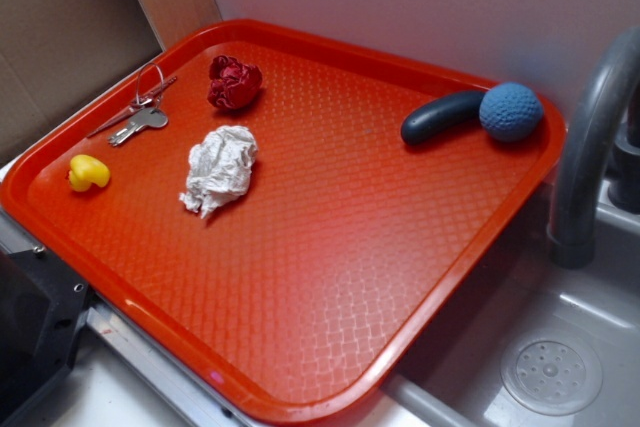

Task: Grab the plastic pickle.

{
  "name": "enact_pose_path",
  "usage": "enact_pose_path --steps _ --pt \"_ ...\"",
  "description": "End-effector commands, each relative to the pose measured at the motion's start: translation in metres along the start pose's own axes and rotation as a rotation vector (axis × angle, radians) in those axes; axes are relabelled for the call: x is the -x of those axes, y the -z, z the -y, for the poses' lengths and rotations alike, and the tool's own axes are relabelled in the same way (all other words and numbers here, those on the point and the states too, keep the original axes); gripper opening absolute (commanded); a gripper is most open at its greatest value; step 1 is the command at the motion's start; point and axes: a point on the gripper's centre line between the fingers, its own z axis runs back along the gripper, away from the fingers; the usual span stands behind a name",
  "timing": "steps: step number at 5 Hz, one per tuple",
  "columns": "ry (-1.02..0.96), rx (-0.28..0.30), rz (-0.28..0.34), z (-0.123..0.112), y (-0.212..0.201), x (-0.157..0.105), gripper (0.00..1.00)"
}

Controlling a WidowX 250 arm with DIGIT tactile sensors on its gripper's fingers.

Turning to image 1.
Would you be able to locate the sink drain strainer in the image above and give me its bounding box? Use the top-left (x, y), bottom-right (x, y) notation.
top-left (500, 329), bottom-right (603, 417)

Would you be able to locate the crumpled red cloth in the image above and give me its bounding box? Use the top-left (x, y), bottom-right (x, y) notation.
top-left (207, 55), bottom-right (263, 110)

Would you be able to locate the dark faucet knob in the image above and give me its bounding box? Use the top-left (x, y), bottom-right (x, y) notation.
top-left (608, 121), bottom-right (639, 214)

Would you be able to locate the silver key large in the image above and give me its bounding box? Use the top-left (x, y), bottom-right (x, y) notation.
top-left (107, 107), bottom-right (168, 147)

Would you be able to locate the grey toy faucet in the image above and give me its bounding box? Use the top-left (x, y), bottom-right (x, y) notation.
top-left (547, 27), bottom-right (639, 269)

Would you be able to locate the red plastic tray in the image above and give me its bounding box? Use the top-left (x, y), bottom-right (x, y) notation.
top-left (1, 20), bottom-right (566, 425)

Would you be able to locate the metal key ring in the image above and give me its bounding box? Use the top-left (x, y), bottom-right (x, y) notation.
top-left (133, 62), bottom-right (166, 107)

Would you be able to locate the black metal bracket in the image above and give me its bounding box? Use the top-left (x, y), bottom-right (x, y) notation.
top-left (1, 251), bottom-right (90, 426)

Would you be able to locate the dark green plastic pickle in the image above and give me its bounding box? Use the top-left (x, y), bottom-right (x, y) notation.
top-left (400, 90), bottom-right (486, 146)

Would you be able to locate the grey plastic sink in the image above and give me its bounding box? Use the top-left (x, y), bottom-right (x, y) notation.
top-left (384, 188), bottom-right (639, 426)

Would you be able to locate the yellow rubber duck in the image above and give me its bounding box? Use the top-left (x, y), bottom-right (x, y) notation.
top-left (67, 154), bottom-right (111, 192)

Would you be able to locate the blue dimpled ball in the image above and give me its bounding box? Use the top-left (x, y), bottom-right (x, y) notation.
top-left (479, 83), bottom-right (544, 142)

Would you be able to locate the crumpled white paper towel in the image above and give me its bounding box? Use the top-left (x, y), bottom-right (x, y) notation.
top-left (179, 125), bottom-right (258, 219)

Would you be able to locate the brown cardboard panel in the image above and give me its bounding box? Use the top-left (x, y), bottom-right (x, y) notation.
top-left (1, 0), bottom-right (160, 163)

